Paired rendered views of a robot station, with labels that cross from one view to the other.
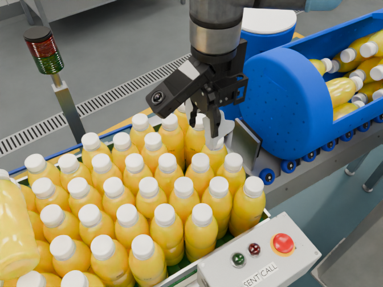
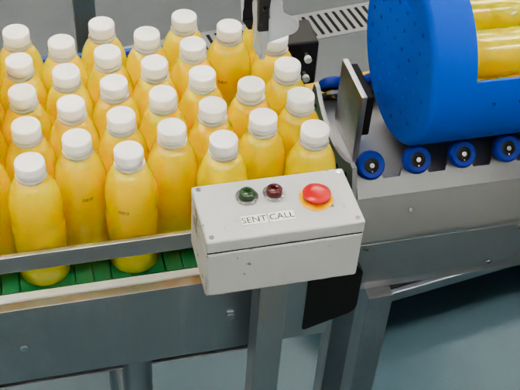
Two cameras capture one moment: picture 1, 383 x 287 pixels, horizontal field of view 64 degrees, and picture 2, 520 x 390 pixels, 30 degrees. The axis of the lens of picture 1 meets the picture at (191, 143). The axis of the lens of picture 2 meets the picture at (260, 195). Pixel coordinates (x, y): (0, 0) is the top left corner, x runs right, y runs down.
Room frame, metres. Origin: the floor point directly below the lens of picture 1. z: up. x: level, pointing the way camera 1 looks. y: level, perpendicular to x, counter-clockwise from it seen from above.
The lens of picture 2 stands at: (-0.65, -0.31, 1.94)
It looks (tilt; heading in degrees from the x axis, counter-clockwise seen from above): 44 degrees down; 14
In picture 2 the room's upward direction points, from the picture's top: 4 degrees clockwise
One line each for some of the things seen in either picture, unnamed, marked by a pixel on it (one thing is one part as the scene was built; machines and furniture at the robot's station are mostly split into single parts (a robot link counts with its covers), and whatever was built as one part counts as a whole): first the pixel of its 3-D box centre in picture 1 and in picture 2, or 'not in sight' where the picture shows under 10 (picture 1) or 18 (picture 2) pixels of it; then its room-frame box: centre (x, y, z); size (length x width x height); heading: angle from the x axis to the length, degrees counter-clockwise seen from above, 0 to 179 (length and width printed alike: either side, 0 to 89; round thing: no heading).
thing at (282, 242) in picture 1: (282, 243); (316, 195); (0.22, -0.16, 1.11); 0.04 x 0.04 x 0.01
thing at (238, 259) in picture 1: (238, 258); (247, 193); (0.19, -0.08, 1.11); 0.02 x 0.02 x 0.01
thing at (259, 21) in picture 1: (260, 15); not in sight; (1.19, -0.28, 1.03); 0.28 x 0.28 x 0.01
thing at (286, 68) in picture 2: (215, 140); (287, 70); (0.47, -0.06, 1.09); 0.04 x 0.04 x 0.02
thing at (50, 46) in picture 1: (41, 43); not in sight; (0.66, 0.36, 1.23); 0.06 x 0.06 x 0.04
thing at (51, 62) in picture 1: (48, 59); not in sight; (0.66, 0.36, 1.18); 0.06 x 0.06 x 0.05
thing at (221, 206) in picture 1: (215, 209); (259, 175); (0.34, -0.06, 0.99); 0.07 x 0.07 x 0.19
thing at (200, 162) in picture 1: (200, 162); (251, 89); (0.41, -0.02, 1.09); 0.04 x 0.04 x 0.02
